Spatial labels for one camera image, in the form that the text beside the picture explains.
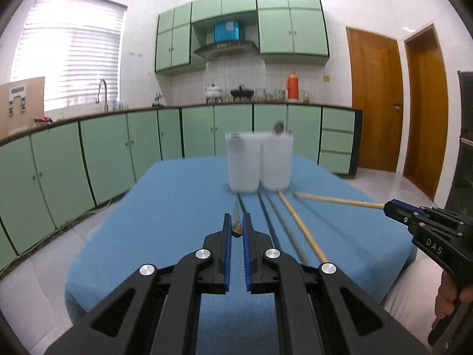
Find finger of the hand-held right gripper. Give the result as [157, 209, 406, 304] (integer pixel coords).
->
[383, 206, 420, 235]
[384, 199, 435, 217]

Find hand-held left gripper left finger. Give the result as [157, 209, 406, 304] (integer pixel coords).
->
[44, 212, 233, 355]

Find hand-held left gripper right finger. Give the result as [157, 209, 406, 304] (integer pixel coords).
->
[242, 212, 431, 355]

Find grey metal chopstick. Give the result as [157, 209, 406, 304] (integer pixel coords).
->
[265, 191, 309, 265]
[232, 199, 244, 238]

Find wooden chopstick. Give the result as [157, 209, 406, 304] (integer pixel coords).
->
[293, 191, 385, 209]
[276, 189, 329, 264]

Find white two-compartment utensil holder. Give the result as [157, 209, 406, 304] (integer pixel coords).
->
[225, 130, 294, 193]

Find person's right hand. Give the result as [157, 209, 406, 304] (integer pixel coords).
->
[435, 275, 473, 320]

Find white garment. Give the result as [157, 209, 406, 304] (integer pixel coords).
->
[382, 257, 446, 328]

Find blue table cloth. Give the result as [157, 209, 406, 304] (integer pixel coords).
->
[64, 155, 418, 355]

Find dark tall panel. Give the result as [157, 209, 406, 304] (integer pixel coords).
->
[444, 70, 473, 213]

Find green drawer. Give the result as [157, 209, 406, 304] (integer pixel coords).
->
[320, 129, 353, 152]
[318, 151, 351, 174]
[321, 108, 356, 131]

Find plain wooden door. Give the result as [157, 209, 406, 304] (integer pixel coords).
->
[402, 23, 449, 202]

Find black wok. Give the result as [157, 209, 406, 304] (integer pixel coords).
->
[230, 85, 255, 103]

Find white cooking pot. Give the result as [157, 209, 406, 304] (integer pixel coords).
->
[204, 85, 224, 103]

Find orange thermos flask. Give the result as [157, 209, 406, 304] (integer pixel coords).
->
[287, 71, 299, 102]

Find green base cabinets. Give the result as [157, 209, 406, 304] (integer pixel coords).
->
[0, 104, 363, 270]

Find metal kitchen faucet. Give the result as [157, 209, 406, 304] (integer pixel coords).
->
[96, 79, 109, 112]

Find black range hood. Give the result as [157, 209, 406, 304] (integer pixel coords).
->
[193, 41, 259, 60]

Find blue box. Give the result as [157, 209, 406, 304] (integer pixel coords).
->
[213, 21, 242, 43]

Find cardboard box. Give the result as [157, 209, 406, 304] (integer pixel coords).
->
[0, 76, 46, 139]

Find white window blind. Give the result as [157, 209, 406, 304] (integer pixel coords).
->
[9, 0, 128, 112]

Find wooden door with handle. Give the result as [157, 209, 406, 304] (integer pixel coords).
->
[346, 27, 404, 172]

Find floor cable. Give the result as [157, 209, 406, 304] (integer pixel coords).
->
[87, 199, 112, 216]

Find green wall cabinets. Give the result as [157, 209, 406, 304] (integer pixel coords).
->
[154, 0, 330, 75]

